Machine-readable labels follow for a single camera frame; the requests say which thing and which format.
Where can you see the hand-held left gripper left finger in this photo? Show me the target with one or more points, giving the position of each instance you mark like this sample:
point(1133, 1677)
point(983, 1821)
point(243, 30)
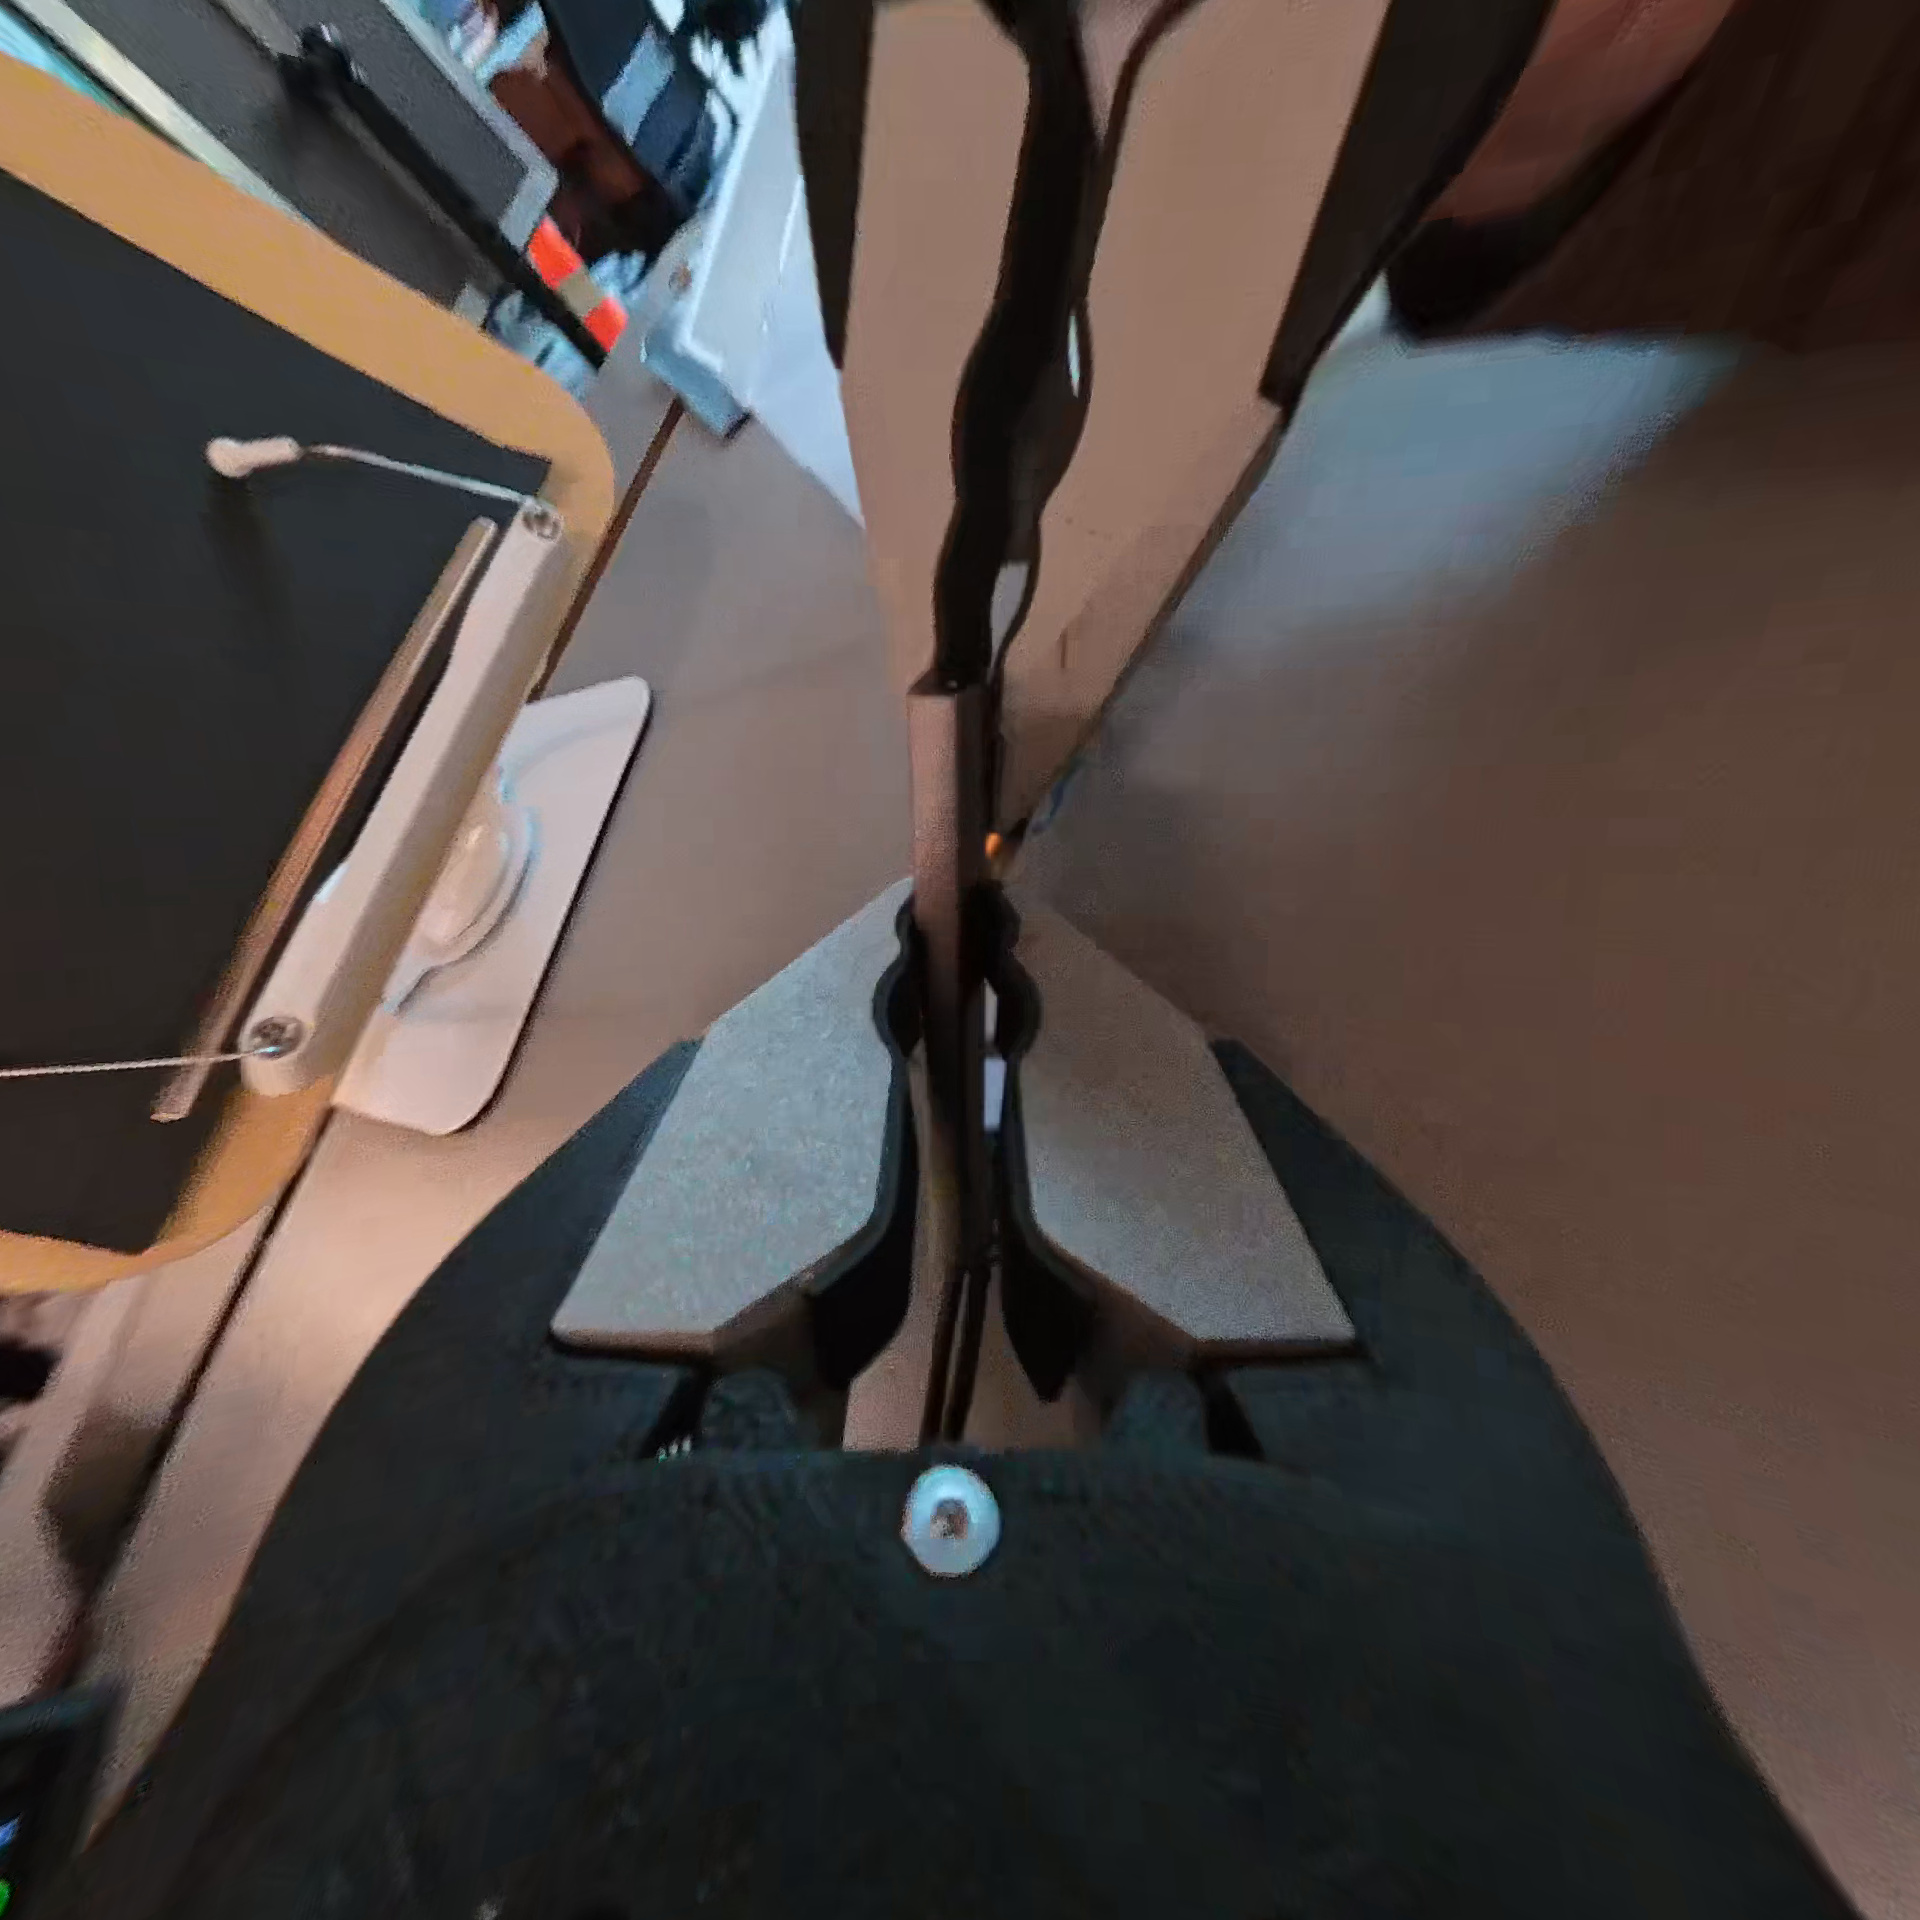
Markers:
point(750, 1154)

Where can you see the orange white striped cone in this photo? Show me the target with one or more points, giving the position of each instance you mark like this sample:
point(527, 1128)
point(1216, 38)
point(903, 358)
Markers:
point(580, 285)

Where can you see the framed black board on stand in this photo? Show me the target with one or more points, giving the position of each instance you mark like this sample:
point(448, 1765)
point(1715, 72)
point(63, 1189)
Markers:
point(181, 675)

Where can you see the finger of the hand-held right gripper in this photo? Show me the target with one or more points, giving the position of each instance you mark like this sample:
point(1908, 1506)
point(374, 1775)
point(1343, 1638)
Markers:
point(1184, 301)
point(915, 301)

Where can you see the silver framed black panel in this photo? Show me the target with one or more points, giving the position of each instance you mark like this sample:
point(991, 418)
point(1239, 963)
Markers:
point(405, 105)

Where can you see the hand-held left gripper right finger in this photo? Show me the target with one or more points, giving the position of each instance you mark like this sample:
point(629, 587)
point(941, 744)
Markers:
point(1171, 1170)

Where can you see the flat grey stand base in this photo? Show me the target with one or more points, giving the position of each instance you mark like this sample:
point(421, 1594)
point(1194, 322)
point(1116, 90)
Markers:
point(694, 359)

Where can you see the person's right forearm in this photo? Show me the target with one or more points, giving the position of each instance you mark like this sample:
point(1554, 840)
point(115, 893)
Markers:
point(1771, 182)

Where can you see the clear plastic bin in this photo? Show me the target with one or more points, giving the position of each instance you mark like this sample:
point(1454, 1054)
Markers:
point(780, 182)

